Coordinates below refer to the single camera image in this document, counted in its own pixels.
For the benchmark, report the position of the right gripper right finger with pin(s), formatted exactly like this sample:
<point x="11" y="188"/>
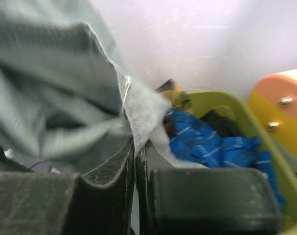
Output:
<point x="203" y="201"/>

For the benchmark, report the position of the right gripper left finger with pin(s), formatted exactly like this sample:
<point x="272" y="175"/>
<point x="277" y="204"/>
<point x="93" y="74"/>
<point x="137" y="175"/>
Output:
<point x="96" y="203"/>

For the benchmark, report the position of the grey button shirt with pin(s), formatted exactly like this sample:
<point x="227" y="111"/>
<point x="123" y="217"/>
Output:
<point x="66" y="96"/>

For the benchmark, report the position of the blue patterned shirt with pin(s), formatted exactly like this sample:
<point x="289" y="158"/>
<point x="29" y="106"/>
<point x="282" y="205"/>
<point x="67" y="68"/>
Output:
<point x="197" y="142"/>

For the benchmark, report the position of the yellow plaid shirt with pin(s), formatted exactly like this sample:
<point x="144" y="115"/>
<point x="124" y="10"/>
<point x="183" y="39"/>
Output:
<point x="178" y="97"/>

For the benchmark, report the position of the green laundry basket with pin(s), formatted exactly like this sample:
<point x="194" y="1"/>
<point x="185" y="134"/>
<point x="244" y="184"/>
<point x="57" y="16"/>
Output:
<point x="204" y="101"/>

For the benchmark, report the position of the cream orange drawer cabinet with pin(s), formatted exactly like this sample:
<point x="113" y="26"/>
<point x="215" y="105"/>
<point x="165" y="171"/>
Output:
<point x="273" y="101"/>

